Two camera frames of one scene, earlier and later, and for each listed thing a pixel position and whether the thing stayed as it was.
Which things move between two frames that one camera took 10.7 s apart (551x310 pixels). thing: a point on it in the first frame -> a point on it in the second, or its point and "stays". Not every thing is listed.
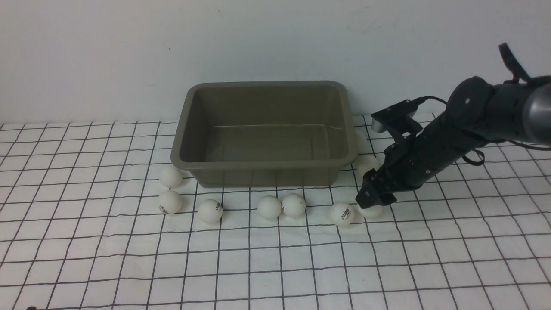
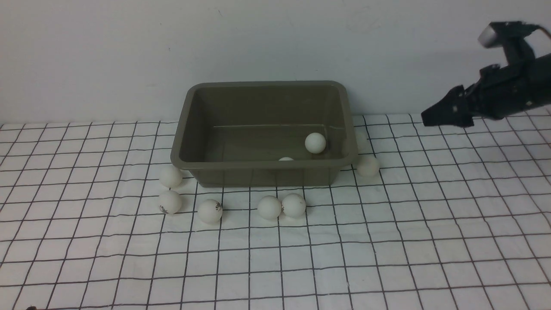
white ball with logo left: (170, 202) stays
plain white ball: (269, 207) stays
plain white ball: (366, 163) stays
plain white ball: (293, 205) stays
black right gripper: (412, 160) -> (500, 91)
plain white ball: (373, 212) -> (315, 143)
